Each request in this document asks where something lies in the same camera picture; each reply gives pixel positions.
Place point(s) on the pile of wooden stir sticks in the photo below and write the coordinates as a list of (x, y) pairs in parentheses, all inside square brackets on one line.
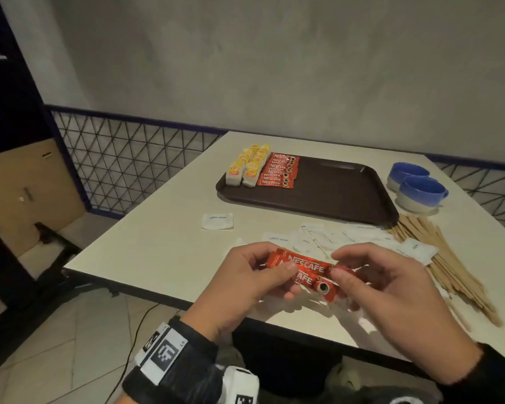
[(458, 273)]

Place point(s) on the dark brown tray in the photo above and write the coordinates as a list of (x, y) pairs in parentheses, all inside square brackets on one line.
[(341, 193)]

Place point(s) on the black right wrist band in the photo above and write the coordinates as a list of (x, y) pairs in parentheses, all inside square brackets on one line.
[(492, 382)]

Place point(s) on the dark blue metal locker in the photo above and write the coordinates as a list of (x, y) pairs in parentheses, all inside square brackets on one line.
[(12, 88)]

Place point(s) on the row of tea bags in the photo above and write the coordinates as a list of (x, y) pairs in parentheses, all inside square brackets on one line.
[(232, 178), (250, 178)]

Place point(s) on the red coffee stick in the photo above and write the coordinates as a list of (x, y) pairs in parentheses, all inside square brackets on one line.
[(317, 286), (307, 260)]

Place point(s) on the black left wrist band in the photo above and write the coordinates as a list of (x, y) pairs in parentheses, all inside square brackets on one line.
[(193, 370)]

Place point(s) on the row of red coffee sachets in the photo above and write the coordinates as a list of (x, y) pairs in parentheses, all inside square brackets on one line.
[(277, 176)]

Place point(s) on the light wooden cabinet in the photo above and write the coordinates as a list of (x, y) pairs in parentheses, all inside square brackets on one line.
[(25, 197)]

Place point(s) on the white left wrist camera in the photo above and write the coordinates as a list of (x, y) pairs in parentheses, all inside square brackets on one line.
[(240, 387)]

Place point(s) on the blue and white mug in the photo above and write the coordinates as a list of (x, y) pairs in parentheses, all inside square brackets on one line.
[(421, 191), (406, 170)]

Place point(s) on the black wrist band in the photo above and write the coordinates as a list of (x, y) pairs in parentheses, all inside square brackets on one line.
[(492, 382), (193, 370)]

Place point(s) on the black side table frame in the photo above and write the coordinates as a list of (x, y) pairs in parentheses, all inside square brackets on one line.
[(50, 233)]

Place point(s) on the pile of white sugar packets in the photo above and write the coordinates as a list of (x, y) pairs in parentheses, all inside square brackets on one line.
[(216, 221)]

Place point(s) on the person's right hand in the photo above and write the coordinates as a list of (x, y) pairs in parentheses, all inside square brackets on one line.
[(404, 311)]

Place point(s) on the person's left hand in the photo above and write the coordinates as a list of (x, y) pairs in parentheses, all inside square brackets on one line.
[(235, 290)]

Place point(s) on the person's gray sneaker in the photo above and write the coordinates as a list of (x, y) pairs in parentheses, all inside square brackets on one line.
[(343, 376)]

